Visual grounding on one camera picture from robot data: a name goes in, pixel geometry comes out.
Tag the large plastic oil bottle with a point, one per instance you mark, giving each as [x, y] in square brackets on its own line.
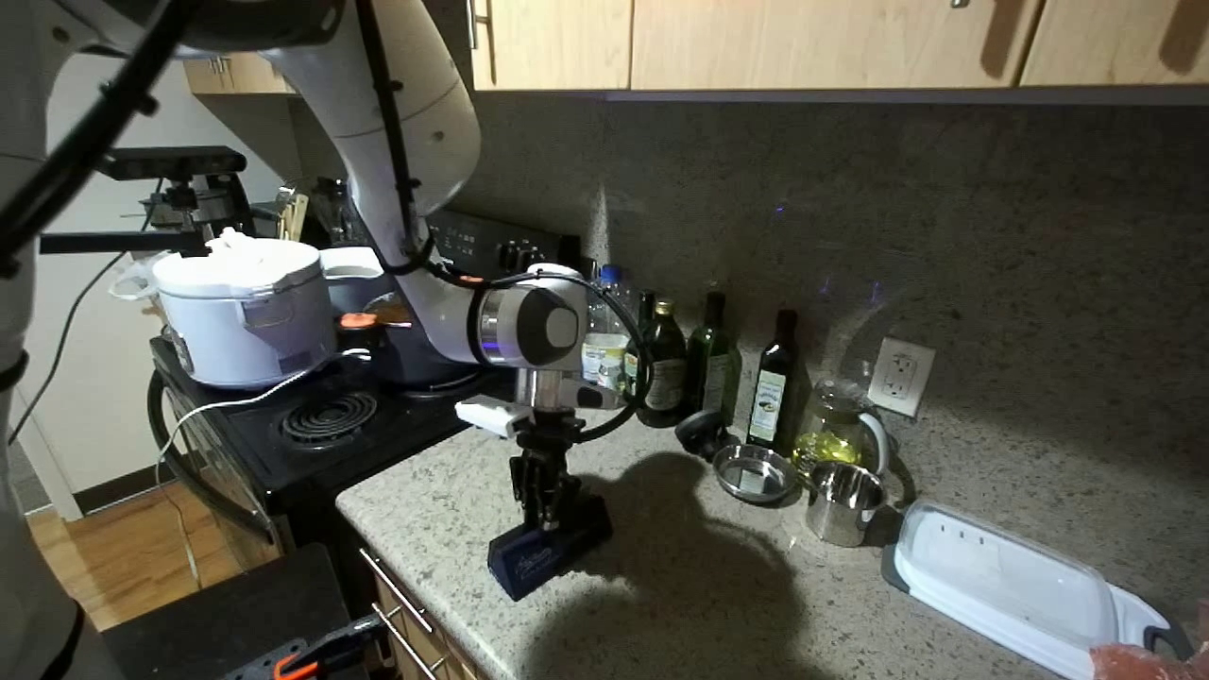
[609, 306]

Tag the black wine bottle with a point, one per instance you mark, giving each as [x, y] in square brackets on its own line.
[771, 383]

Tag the small steel bowl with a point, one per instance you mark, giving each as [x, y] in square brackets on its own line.
[755, 477]

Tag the wall power outlet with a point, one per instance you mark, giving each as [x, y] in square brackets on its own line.
[899, 375]

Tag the glass oil cruet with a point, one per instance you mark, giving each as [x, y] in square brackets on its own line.
[849, 427]

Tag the blue glasses case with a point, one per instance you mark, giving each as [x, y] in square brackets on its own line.
[530, 558]

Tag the steel cup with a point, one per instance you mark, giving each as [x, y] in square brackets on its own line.
[845, 504]

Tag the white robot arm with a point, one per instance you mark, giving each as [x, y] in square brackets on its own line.
[374, 73]

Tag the orange plastic bag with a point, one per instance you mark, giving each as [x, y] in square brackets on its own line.
[1136, 661]

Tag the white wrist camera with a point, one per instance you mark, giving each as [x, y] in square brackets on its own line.
[493, 414]

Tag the upper wooden cabinets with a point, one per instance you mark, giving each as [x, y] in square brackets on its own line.
[689, 46]

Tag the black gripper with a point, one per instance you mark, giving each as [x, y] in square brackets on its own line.
[538, 472]

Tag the dark olive oil bottle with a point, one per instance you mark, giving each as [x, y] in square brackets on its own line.
[665, 366]

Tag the lower wooden cabinet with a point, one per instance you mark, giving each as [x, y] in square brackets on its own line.
[417, 640]

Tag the white plastic tray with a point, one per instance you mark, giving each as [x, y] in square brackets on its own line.
[1016, 595]

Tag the white rice cooker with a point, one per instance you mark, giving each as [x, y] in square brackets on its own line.
[244, 315]

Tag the black stove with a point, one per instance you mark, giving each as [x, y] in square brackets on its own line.
[526, 318]

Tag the green glass bottle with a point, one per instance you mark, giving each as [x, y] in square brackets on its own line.
[711, 359]

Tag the black measuring scoop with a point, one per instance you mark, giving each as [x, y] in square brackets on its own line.
[703, 436]

